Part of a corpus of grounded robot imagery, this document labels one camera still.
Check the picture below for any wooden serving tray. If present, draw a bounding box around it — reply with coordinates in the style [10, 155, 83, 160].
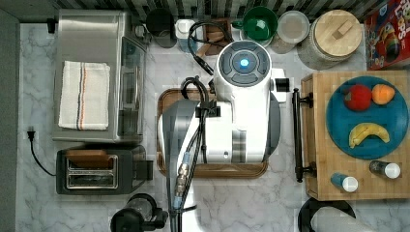
[157, 88, 269, 179]

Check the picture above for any blue plate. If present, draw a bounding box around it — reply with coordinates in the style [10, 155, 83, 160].
[326, 75, 409, 160]

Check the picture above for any black two-slot toaster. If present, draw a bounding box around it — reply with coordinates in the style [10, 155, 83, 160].
[56, 144, 153, 195]

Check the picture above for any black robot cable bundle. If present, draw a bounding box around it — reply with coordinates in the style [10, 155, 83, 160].
[168, 20, 235, 232]

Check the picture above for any white striped dish towel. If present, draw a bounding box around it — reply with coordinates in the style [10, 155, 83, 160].
[58, 61, 110, 131]

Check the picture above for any yellow plush banana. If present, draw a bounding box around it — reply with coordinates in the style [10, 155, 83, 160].
[348, 123, 390, 148]

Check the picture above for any jar with wooden lid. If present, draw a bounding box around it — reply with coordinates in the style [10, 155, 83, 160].
[297, 10, 363, 71]

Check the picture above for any red plush apple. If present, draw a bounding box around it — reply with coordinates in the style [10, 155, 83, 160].
[343, 84, 372, 111]

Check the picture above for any wooden utensil holder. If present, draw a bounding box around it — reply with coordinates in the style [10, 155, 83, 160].
[196, 25, 229, 57]

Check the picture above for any wooden drawer cabinet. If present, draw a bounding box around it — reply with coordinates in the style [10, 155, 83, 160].
[301, 71, 409, 201]

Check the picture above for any orange plush fruit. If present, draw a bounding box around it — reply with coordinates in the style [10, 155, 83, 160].
[372, 84, 395, 105]

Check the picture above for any blue salt shaker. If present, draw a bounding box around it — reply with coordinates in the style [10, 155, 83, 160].
[331, 173, 359, 192]

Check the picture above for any silver toaster oven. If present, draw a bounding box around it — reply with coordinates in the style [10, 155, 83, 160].
[53, 10, 146, 143]

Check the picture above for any blue white supplement bottle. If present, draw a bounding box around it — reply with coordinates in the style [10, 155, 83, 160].
[175, 19, 198, 53]

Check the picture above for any green mug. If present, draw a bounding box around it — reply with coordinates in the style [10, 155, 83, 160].
[231, 6, 278, 42]

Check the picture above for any red Froot Loops box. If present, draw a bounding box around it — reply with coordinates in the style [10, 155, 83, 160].
[365, 0, 410, 71]

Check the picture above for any black toaster power cord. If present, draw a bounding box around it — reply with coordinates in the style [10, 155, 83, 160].
[27, 130, 57, 177]

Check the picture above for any dark pepper shaker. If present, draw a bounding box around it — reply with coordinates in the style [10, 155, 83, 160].
[369, 160, 401, 179]

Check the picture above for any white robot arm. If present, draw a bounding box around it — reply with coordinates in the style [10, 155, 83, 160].
[158, 41, 289, 232]

